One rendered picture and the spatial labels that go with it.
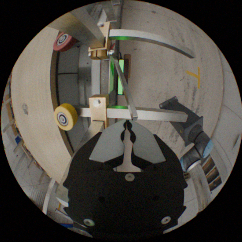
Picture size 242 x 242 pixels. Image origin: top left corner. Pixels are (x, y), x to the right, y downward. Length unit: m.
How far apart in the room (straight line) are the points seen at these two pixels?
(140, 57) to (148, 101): 0.59
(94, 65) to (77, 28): 0.38
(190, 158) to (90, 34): 0.81
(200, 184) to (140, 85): 1.19
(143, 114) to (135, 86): 0.86
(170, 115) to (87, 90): 0.44
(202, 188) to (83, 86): 1.00
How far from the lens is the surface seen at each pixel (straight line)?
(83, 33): 0.17
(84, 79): 0.52
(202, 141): 0.76
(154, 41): 0.28
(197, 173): 0.71
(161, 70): 1.19
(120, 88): 0.39
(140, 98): 1.13
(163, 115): 0.28
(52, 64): 0.30
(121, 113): 0.26
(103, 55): 0.24
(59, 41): 0.30
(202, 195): 0.70
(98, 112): 0.26
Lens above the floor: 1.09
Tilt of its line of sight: 62 degrees down
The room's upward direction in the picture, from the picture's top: 176 degrees counter-clockwise
